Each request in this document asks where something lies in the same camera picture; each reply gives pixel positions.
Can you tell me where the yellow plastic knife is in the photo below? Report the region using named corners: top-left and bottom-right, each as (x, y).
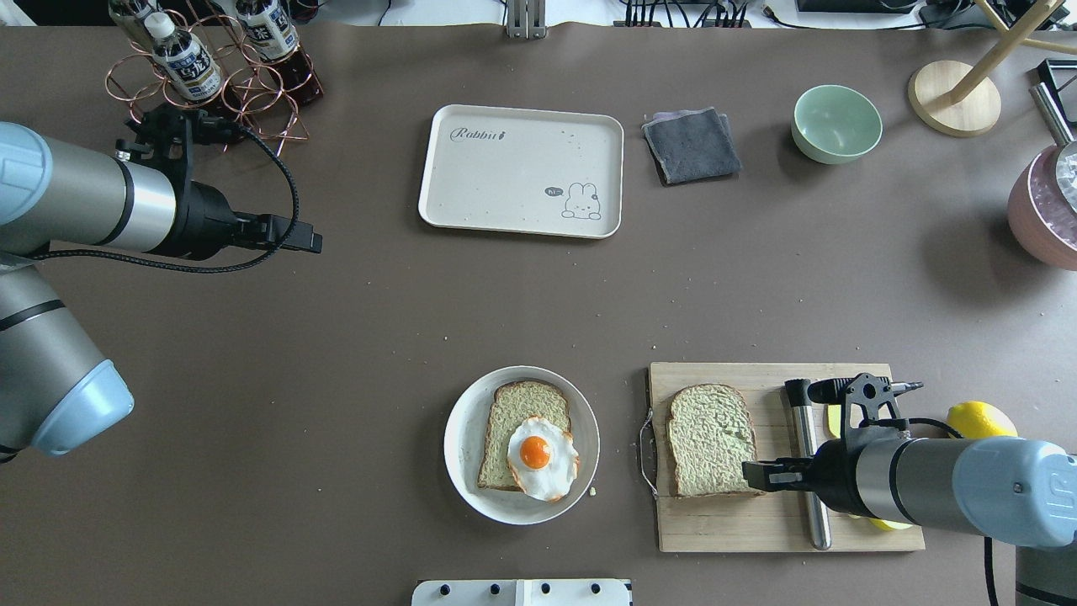
top-left (825, 404), bottom-right (845, 439)

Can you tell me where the front tea bottle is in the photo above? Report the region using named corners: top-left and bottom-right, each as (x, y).
top-left (143, 11), bottom-right (240, 122)

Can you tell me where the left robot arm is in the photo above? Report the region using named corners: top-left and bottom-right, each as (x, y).
top-left (1, 107), bottom-right (322, 463)

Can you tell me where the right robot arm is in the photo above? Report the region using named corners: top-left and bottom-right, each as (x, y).
top-left (742, 437), bottom-right (1076, 605)

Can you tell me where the white round plate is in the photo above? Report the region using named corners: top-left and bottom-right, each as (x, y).
top-left (443, 365), bottom-right (601, 525)

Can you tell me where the metal scoop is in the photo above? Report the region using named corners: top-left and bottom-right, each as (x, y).
top-left (1030, 82), bottom-right (1076, 212)

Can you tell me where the steel muddler black tip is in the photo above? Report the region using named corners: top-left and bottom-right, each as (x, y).
top-left (784, 379), bottom-right (833, 551)

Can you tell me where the tea bottle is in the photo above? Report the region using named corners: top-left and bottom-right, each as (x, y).
top-left (143, 11), bottom-right (240, 122)
top-left (107, 0), bottom-right (159, 53)
top-left (235, 1), bottom-right (324, 105)

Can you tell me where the upper whole lemon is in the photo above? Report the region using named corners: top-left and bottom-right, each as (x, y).
top-left (946, 401), bottom-right (1019, 439)

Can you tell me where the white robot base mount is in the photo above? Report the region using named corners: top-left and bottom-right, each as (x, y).
top-left (411, 577), bottom-right (634, 605)

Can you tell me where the bread slice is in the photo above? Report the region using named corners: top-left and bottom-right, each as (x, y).
top-left (666, 383), bottom-right (763, 498)
top-left (477, 380), bottom-right (572, 492)

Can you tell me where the right tea bottle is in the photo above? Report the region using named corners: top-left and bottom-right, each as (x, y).
top-left (235, 1), bottom-right (324, 105)

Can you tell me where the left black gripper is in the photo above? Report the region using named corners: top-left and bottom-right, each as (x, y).
top-left (172, 181), bottom-right (323, 260)

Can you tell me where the back left tea bottle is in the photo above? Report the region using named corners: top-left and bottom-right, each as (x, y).
top-left (107, 0), bottom-right (159, 53)

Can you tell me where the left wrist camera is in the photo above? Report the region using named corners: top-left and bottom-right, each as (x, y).
top-left (115, 103), bottom-right (244, 197)

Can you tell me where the cream rabbit serving tray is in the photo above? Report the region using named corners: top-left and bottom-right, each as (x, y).
top-left (416, 104), bottom-right (624, 239)

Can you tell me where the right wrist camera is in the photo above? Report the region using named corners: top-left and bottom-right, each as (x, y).
top-left (807, 374), bottom-right (924, 439)

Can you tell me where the wooden mug tree stand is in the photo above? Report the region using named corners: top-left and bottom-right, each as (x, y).
top-left (907, 1), bottom-right (1076, 137)

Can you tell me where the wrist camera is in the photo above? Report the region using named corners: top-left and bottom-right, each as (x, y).
top-left (115, 103), bottom-right (244, 197)
top-left (807, 374), bottom-right (924, 439)

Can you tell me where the bread slice on plate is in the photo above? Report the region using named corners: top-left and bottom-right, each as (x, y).
top-left (477, 380), bottom-right (572, 492)

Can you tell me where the grey folded cloth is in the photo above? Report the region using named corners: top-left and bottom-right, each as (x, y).
top-left (642, 107), bottom-right (743, 185)

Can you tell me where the half lemon slice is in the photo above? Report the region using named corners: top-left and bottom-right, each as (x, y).
top-left (867, 518), bottom-right (913, 532)

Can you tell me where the mint green bowl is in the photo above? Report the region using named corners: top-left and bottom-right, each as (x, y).
top-left (791, 84), bottom-right (883, 165)

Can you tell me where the pink bowl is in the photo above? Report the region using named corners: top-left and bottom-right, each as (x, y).
top-left (1007, 146), bottom-right (1076, 271)

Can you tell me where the fried egg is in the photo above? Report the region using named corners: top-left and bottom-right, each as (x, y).
top-left (507, 417), bottom-right (581, 502)

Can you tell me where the copper wire bottle rack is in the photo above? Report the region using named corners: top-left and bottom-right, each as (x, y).
top-left (104, 1), bottom-right (309, 147)

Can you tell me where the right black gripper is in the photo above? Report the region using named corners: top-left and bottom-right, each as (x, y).
top-left (742, 439), bottom-right (861, 513)

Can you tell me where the wooden cutting board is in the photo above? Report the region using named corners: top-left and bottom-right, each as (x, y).
top-left (644, 362), bottom-right (893, 553)

